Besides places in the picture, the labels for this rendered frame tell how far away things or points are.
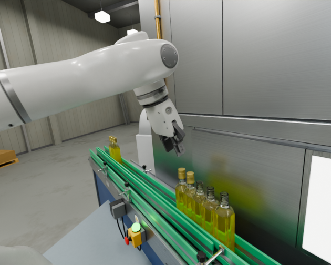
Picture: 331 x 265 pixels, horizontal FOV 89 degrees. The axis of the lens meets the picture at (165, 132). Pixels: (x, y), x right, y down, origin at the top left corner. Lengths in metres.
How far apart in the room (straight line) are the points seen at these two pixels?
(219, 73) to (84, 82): 0.56
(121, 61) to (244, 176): 0.61
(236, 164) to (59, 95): 0.64
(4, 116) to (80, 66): 0.14
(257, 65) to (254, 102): 0.12
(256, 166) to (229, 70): 0.38
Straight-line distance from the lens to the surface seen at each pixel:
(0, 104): 0.35
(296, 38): 0.66
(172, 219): 0.93
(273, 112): 0.67
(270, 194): 0.73
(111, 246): 1.36
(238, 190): 0.79
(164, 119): 0.43
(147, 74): 0.34
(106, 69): 0.33
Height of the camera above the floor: 1.67
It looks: 12 degrees down
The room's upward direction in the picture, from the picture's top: 5 degrees counter-clockwise
